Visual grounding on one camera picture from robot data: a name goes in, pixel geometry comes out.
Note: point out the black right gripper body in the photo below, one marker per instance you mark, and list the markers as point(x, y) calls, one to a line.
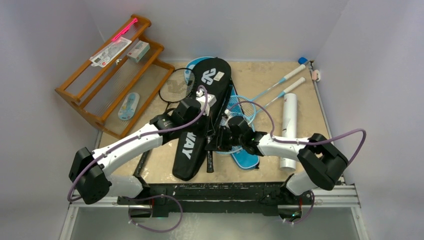
point(218, 139)

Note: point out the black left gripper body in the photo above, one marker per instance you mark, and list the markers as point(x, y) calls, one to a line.
point(199, 127)

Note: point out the black badminton racket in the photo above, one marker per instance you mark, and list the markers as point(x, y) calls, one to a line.
point(210, 159)
point(178, 86)

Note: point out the black Crossway racket cover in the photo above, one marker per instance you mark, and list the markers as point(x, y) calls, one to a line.
point(215, 74)

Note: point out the white shuttlecock tube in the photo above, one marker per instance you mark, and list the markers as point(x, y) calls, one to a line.
point(289, 128)

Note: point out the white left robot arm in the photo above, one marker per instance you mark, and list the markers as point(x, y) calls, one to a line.
point(91, 172)

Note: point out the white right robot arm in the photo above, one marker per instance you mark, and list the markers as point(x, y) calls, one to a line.
point(323, 164)

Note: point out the blue racket cover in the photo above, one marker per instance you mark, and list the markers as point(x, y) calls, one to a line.
point(241, 157)

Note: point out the blue white plastic packet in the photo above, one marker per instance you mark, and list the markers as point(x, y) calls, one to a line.
point(128, 107)

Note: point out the wooden shelf rack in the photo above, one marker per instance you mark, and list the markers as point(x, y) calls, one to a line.
point(97, 93)

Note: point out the small white box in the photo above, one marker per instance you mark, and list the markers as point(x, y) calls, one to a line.
point(138, 51)

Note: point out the small blue block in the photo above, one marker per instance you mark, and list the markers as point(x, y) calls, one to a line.
point(303, 61)

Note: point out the pink white clip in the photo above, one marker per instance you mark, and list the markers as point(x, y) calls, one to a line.
point(315, 75)

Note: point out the clear stationery packet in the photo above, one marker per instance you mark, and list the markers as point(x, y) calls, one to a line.
point(108, 53)

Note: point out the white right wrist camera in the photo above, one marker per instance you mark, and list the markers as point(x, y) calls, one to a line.
point(227, 114)

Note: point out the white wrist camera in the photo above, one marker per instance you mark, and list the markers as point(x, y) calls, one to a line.
point(227, 114)
point(206, 101)

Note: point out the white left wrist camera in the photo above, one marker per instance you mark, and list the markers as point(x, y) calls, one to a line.
point(206, 101)

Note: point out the black metal base frame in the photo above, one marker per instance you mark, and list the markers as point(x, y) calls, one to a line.
point(266, 198)

